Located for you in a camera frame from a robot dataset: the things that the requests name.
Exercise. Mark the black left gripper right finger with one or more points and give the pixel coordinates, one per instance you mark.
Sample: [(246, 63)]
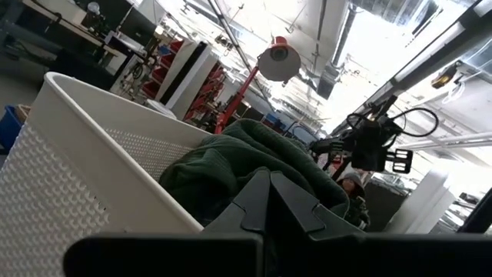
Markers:
[(292, 211)]

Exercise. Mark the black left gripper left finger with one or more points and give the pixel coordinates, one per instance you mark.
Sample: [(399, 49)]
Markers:
[(253, 207)]

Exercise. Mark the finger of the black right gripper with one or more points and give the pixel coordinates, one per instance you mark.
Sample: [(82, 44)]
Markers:
[(399, 161), (328, 147)]

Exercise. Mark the dark green garment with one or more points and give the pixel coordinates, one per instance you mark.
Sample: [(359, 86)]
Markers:
[(223, 161)]

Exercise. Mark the white panel board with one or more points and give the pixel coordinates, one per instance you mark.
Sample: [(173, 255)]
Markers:
[(423, 204)]

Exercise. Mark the person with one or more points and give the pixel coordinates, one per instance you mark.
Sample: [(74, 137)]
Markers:
[(355, 200)]

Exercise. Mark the red desk lamp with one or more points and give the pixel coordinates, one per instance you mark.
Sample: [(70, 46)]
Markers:
[(278, 61)]

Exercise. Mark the white shelf with red bins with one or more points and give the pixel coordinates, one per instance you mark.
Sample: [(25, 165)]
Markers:
[(184, 73)]

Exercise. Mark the large white plastic bin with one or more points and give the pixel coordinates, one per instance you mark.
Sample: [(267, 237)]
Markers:
[(77, 161)]

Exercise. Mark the black monitor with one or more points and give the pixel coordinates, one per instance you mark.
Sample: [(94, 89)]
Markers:
[(136, 25)]

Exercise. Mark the wicker basket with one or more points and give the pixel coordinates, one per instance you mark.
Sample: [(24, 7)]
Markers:
[(23, 112)]

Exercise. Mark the blue plastic crate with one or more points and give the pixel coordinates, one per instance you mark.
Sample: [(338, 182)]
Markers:
[(7, 127)]

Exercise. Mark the wooden background desk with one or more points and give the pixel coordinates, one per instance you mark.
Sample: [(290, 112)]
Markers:
[(65, 25)]

